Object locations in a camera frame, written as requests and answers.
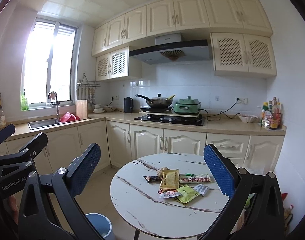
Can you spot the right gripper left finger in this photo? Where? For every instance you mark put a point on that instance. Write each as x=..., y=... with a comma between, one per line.
x=37, y=217

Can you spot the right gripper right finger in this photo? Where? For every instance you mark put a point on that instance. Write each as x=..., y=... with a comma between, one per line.
x=255, y=207

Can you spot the silver white small packet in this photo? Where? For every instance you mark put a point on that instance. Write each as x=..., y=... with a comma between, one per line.
x=201, y=189

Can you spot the yellow green packet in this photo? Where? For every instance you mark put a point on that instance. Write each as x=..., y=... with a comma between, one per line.
x=187, y=194

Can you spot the gold snack packet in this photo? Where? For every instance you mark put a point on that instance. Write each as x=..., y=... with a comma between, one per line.
x=170, y=180

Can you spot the red white small packet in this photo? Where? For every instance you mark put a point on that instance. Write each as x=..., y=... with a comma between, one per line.
x=165, y=194

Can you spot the dark brown wrapper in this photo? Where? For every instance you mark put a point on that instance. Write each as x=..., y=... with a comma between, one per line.
x=152, y=179

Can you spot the green white long wrapper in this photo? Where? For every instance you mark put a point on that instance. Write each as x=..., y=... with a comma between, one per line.
x=194, y=179

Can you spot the steel kitchen sink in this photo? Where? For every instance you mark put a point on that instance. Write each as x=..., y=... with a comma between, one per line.
x=43, y=124

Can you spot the blue plastic trash bin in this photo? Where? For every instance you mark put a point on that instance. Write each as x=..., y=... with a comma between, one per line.
x=102, y=224

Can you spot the kitchen window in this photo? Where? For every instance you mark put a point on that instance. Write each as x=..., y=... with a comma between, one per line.
x=49, y=63

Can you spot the person left hand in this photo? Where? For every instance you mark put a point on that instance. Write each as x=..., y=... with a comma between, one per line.
x=14, y=208

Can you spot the red bag on floor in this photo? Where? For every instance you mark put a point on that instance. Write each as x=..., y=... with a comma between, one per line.
x=283, y=196

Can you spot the green dish soap bottle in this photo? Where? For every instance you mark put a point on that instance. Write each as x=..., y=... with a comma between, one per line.
x=24, y=103

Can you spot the red plastic basin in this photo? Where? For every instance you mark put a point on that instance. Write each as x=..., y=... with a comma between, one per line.
x=68, y=117

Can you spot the chrome sink faucet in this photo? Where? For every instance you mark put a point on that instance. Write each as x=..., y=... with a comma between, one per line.
x=52, y=96

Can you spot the wooden cutting board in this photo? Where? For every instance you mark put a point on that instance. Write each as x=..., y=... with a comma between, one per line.
x=81, y=109

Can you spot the round white marble table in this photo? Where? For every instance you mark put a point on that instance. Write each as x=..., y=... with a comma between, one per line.
x=139, y=204

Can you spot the white bowl on counter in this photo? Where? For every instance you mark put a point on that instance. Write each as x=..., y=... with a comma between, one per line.
x=248, y=118

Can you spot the condiment bottles cluster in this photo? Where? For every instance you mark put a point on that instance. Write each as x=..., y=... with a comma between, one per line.
x=271, y=114

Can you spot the stacked white bowls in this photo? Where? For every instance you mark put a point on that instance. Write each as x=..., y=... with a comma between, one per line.
x=98, y=108

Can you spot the hanging utensil rack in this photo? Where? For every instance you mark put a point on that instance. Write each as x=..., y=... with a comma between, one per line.
x=86, y=90

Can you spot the cream lower cabinets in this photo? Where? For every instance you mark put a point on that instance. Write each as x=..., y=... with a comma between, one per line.
x=122, y=141

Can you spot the cream cabinets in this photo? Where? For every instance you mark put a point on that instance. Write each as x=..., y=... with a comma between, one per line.
x=238, y=34
x=122, y=141

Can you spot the black gas stove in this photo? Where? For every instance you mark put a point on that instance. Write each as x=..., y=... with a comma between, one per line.
x=173, y=119

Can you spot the black electric kettle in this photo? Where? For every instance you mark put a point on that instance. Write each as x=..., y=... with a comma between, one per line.
x=128, y=105

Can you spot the green electric cooker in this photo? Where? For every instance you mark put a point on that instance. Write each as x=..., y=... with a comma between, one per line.
x=188, y=106

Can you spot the black wok with lid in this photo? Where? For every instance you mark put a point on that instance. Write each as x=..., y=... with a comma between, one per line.
x=157, y=102

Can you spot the cream upper cabinets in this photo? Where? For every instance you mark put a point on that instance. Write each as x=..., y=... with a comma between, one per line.
x=238, y=34

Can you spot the black range hood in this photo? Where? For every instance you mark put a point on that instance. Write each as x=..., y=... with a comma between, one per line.
x=169, y=49

